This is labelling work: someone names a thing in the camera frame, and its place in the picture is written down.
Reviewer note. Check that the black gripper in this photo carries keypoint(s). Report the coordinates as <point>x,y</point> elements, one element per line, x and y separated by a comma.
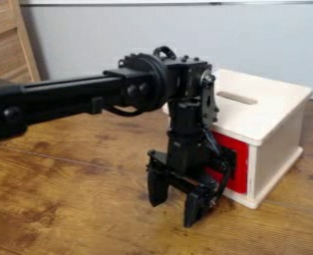
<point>180,167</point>

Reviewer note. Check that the wooden slatted panel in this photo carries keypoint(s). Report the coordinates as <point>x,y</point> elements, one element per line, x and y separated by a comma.
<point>17,63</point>

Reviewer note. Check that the black metal drawer handle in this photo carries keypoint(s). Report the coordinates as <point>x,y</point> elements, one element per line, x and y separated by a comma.
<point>223,164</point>

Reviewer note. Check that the light wooden box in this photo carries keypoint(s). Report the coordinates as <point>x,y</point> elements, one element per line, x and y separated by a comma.
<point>259,124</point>

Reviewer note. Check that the red drawer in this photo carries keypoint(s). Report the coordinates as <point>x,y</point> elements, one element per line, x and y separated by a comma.
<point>236,153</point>

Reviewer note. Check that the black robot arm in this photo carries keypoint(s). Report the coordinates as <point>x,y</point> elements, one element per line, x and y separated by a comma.
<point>148,81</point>

